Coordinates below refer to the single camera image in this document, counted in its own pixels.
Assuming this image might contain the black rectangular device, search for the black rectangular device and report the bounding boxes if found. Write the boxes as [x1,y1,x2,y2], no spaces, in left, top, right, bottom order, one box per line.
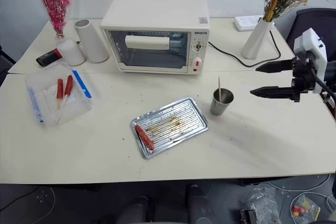
[36,48,63,67]

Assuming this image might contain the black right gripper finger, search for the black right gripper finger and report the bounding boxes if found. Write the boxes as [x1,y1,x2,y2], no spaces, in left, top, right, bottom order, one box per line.
[255,60,294,74]
[249,86,295,101]

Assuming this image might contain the skewered red sausage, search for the skewered red sausage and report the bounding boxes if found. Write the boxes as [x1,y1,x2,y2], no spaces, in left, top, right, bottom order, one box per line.
[54,74,75,124]
[56,78,65,110]

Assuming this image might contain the white cylinder tube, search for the white cylinder tube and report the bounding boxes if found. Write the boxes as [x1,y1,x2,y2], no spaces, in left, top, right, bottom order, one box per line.
[74,19,110,63]

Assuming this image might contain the cream toaster oven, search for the cream toaster oven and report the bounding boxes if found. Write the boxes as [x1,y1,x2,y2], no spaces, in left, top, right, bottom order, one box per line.
[99,0,211,76]

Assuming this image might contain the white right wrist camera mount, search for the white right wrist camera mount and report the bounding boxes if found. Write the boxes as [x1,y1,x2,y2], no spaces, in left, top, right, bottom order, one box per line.
[293,28,328,94]

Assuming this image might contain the stainless steel cup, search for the stainless steel cup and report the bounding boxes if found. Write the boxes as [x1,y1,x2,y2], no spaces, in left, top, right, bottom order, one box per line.
[209,88,235,116]

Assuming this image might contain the black office chair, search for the black office chair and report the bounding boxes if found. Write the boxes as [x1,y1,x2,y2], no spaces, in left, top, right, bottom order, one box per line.
[285,7,336,60]

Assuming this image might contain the white bottle vase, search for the white bottle vase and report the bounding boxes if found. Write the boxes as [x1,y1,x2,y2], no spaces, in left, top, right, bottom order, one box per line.
[55,34,86,67]

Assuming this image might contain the black box on floor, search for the black box on floor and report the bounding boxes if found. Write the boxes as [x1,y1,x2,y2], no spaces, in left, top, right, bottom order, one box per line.
[239,209,259,224]

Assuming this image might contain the white power strip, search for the white power strip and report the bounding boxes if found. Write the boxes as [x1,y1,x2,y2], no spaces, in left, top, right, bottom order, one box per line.
[232,15,275,31]

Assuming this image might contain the white floor cable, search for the white floor cable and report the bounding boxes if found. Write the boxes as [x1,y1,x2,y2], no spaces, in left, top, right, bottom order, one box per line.
[267,173,336,211]

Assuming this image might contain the ribbed metal baking tray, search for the ribbed metal baking tray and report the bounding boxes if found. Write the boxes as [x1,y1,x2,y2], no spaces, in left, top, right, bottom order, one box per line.
[130,97,210,159]

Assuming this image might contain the white twisted vase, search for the white twisted vase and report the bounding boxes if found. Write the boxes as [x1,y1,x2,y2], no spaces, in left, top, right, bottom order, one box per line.
[241,17,271,60]

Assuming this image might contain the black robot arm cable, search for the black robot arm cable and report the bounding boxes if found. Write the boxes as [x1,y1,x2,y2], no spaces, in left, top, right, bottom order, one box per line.
[306,52,336,99]

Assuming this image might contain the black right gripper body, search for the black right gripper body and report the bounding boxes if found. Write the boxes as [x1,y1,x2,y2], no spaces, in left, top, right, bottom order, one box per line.
[290,50,316,103]

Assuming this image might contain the clear plastic container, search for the clear plastic container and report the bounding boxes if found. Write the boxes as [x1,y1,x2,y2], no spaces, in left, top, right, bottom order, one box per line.
[25,61,93,128]

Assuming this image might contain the black oven power cord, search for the black oven power cord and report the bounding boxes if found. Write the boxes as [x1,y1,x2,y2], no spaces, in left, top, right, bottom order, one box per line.
[208,28,282,68]

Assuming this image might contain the crumpled clear plastic bag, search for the crumpled clear plastic bag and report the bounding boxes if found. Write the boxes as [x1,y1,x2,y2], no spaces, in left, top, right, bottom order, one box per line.
[243,184,282,224]

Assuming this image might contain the bag with colourful pieces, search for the bag with colourful pieces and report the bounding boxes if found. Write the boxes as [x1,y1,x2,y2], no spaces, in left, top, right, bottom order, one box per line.
[289,194,321,219]

